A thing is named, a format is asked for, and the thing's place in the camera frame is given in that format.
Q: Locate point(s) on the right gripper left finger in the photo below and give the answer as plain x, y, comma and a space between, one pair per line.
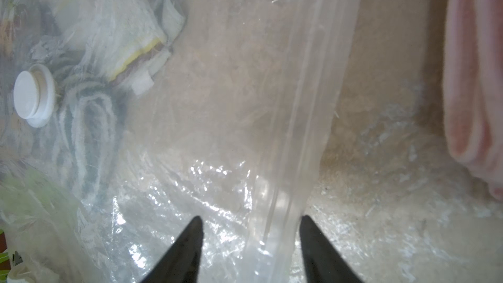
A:
181, 262

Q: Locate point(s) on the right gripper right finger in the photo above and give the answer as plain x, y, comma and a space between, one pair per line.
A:
322, 262

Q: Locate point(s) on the green white striped towel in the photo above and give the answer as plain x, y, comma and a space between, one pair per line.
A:
78, 146

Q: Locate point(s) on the clear plastic vacuum bag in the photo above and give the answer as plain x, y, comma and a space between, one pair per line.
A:
233, 130

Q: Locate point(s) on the white vacuum bag valve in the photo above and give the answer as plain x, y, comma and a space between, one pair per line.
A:
34, 95

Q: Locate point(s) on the pale green folded towel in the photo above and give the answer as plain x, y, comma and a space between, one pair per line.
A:
126, 42

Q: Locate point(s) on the pink folded towel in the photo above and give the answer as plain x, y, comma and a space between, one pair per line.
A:
472, 88

